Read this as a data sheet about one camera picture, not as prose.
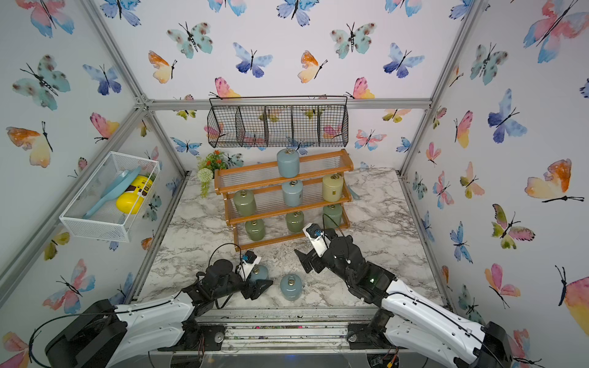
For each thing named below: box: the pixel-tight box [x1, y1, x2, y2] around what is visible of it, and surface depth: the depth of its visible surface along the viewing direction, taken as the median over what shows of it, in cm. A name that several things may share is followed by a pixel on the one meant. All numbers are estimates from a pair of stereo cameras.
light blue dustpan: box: [82, 165, 142, 220], surface depth 70 cm
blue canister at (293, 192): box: [282, 179, 303, 207], surface depth 86 cm
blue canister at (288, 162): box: [276, 147, 300, 179], surface depth 79 cm
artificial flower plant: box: [196, 149, 230, 198], surface depth 106 cm
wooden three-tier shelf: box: [213, 148, 354, 252], surface depth 90 cm
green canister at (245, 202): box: [233, 189, 257, 217], surface depth 84 cm
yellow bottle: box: [115, 174, 154, 215], surface depth 72 cm
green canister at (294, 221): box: [286, 210, 305, 234], surface depth 95 cm
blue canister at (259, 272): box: [247, 264, 269, 282], surface depth 80 cm
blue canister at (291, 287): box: [280, 273, 303, 302], surface depth 80 cm
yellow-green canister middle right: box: [322, 173, 344, 203], surface depth 88 cm
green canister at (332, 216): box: [322, 203, 343, 230], surface depth 96 cm
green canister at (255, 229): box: [244, 219, 265, 242], surface depth 93 cm
